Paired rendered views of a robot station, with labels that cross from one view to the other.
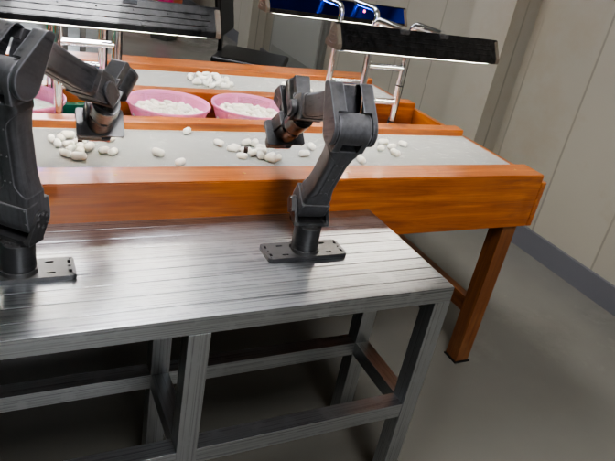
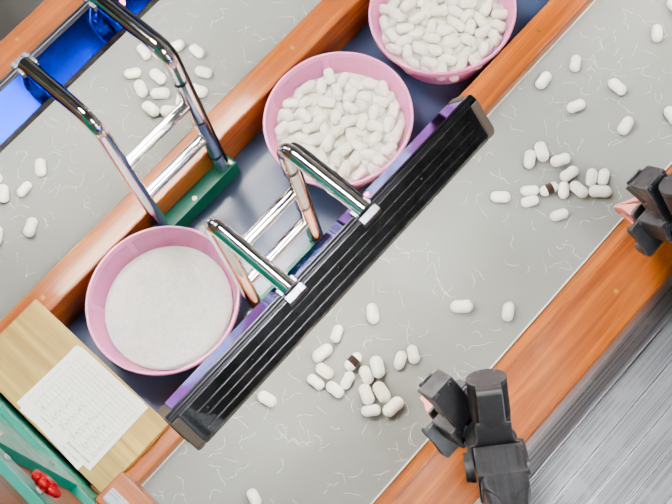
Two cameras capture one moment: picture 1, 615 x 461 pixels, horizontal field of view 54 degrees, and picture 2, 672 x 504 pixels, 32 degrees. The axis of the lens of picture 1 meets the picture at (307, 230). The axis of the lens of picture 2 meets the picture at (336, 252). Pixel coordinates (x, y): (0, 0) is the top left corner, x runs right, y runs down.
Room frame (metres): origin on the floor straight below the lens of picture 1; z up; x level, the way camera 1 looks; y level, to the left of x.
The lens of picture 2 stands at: (0.89, 0.60, 2.58)
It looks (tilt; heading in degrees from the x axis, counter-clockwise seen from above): 68 degrees down; 359
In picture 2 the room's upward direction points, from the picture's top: 18 degrees counter-clockwise
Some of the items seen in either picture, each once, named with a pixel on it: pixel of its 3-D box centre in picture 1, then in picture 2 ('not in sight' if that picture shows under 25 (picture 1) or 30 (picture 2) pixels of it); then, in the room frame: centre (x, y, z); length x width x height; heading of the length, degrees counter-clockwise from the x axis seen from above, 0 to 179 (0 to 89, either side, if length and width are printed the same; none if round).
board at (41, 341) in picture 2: not in sight; (68, 393); (1.55, 1.08, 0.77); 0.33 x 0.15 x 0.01; 30
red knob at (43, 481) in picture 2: not in sight; (43, 485); (1.28, 1.01, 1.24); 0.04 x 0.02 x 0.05; 30
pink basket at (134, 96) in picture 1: (167, 115); (340, 129); (1.88, 0.51, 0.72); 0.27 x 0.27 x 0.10
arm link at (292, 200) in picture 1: (307, 210); not in sight; (1.25, 0.01, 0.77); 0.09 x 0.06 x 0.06; 112
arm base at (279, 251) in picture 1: (306, 237); not in sight; (1.24, 0.00, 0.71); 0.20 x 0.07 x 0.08; 120
